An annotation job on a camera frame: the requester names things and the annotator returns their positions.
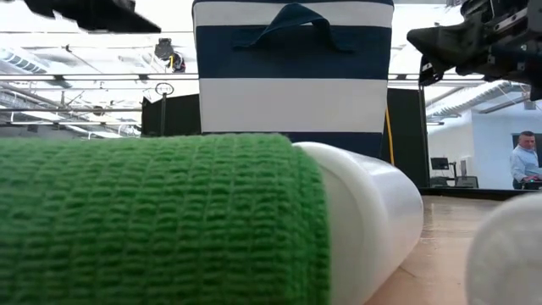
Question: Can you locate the black partition panel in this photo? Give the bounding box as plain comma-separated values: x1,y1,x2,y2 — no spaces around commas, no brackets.
140,86,430,188

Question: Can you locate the person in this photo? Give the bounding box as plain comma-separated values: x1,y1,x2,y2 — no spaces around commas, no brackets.
509,130,542,191

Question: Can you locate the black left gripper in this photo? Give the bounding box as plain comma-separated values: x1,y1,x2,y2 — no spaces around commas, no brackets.
23,0,163,35

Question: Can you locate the white gauze roll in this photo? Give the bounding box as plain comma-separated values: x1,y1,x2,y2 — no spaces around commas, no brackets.
291,141,425,305

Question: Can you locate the green bandage roll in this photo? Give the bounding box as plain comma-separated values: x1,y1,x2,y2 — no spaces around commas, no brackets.
0,132,332,305

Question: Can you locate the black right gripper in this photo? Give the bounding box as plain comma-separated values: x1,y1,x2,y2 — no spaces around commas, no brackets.
406,0,542,101

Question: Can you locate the blurry white round object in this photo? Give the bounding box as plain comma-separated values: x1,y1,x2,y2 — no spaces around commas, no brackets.
465,191,542,305

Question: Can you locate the navy white striped fabric bin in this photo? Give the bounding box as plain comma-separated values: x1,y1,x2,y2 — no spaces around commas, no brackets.
191,0,396,159

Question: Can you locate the black aluminium table frame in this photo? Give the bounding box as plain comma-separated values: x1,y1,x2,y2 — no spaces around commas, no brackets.
418,84,527,202

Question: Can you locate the yellow cable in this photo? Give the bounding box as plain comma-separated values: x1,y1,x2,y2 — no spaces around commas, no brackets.
384,107,396,167

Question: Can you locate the black computer monitor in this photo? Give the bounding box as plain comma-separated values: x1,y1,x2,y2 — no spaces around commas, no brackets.
429,156,451,172

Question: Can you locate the black overhead device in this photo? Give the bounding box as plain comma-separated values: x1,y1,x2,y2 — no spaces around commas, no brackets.
153,37,187,74

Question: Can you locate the round sign on post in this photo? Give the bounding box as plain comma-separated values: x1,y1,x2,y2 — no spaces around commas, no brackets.
154,81,175,137

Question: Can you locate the grey overhead rail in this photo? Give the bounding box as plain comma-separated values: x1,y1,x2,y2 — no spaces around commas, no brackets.
0,72,486,82

